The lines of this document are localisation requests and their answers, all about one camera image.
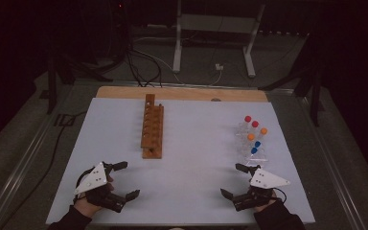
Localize black tripod stand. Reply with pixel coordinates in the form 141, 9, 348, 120
46, 52, 113, 115
258, 32, 326, 127

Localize person's right hand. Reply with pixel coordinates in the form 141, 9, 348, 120
252, 190, 280, 214

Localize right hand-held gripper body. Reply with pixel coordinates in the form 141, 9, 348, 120
231, 168, 291, 212

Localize bundle of black cables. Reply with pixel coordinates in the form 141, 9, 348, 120
121, 6, 164, 88

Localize wooden test tube rack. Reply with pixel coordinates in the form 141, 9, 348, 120
140, 93, 165, 160

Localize person's left hand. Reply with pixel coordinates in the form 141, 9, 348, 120
73, 195, 103, 219

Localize metal floor rail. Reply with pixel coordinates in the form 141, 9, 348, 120
295, 94, 368, 230
0, 83, 76, 230

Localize white cable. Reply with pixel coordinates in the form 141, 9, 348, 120
133, 37, 224, 87

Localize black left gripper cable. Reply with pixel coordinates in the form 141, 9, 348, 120
73, 168, 94, 205

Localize grey metal stand frame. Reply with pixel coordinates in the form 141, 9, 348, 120
172, 0, 266, 79

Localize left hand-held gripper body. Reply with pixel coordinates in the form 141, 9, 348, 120
74, 162, 127, 214

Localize white table mat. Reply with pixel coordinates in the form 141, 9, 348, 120
46, 97, 315, 226

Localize clear plastic tube rack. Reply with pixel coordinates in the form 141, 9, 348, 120
234, 121, 269, 168

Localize black floor cable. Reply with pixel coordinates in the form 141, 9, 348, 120
0, 110, 89, 230

